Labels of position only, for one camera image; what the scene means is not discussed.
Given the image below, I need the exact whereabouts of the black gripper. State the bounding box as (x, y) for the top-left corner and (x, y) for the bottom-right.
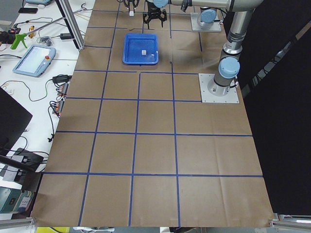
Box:
(123, 0), (138, 14)
(143, 1), (167, 29)

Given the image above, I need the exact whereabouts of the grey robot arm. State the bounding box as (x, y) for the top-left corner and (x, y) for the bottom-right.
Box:
(147, 0), (262, 97)
(118, 0), (218, 26)

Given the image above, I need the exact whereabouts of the blue plastic tray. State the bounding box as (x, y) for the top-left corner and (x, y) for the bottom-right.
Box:
(122, 33), (159, 65)

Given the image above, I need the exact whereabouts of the black power adapter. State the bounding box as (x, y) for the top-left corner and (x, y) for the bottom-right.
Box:
(59, 33), (72, 40)

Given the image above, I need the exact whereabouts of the orange black connector box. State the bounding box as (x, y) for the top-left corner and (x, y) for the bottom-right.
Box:
(56, 83), (69, 96)

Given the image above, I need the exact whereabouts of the black smartphone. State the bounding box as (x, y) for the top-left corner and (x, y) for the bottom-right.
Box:
(18, 7), (38, 14)

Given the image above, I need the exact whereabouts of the blue teach pendant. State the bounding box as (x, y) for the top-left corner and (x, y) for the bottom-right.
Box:
(12, 45), (56, 77)

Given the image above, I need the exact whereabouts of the black monitor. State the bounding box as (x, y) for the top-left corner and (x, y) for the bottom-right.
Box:
(0, 88), (33, 155)

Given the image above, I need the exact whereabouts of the black monitor stand base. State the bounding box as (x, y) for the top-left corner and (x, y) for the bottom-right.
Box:
(11, 148), (44, 172)

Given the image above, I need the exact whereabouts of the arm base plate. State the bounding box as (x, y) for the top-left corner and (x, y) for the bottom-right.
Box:
(190, 13), (222, 33)
(198, 73), (240, 104)

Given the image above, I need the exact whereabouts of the green handled grabber tool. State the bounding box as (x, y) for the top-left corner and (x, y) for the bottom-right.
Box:
(10, 17), (64, 50)

